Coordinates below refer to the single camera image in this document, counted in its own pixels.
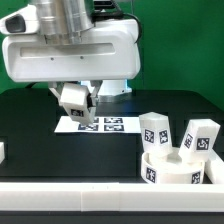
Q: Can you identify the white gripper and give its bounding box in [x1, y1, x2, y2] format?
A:
[0, 4, 140, 109]

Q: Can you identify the white round stool seat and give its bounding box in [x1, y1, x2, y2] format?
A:
[141, 148, 205, 184]

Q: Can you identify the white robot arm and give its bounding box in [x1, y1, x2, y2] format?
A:
[0, 0, 141, 116]

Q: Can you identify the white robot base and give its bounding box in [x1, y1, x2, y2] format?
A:
[79, 80, 132, 103]

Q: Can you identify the white marker sheet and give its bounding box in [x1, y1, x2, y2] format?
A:
[55, 116, 141, 134]

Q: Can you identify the white block at left edge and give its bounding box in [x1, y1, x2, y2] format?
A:
[0, 142, 5, 164]

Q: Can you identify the black cable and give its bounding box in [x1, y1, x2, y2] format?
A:
[25, 82, 38, 90]

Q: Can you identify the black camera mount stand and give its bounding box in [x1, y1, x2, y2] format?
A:
[92, 0, 124, 20]

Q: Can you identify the white L-shaped obstacle wall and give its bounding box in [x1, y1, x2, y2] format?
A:
[0, 158, 224, 212]

